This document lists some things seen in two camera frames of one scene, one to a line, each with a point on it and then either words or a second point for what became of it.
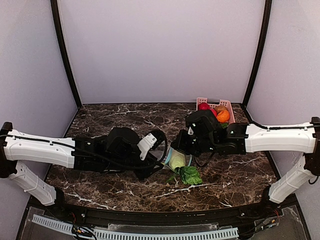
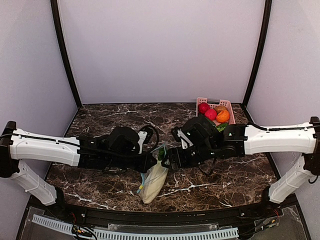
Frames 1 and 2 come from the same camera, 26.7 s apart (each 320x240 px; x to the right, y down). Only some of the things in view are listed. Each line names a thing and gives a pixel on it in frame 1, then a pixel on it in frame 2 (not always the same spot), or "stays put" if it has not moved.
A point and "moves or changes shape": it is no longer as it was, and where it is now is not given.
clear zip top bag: x=188 y=159 moves or changes shape
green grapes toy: x=224 y=125 stays put
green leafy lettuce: x=189 y=175 moves or changes shape
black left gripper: x=149 y=165 stays put
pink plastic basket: x=227 y=103 stays put
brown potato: x=220 y=108 stays put
